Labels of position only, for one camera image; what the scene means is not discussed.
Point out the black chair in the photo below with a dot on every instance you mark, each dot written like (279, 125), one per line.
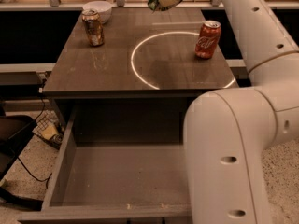
(15, 133)

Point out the open grey top drawer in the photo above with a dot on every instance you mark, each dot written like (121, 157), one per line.
(121, 162)

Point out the wire basket with items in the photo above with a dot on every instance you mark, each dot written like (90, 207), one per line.
(49, 129)

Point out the brown gold soda can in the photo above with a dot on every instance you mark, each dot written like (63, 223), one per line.
(93, 27)

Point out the grey cabinet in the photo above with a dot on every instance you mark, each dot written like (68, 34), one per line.
(145, 53)

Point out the red cola can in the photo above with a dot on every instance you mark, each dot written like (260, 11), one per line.
(208, 39)

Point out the white bowl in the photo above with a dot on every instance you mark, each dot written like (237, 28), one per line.
(102, 7)

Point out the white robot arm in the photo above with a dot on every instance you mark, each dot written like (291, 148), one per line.
(226, 131)

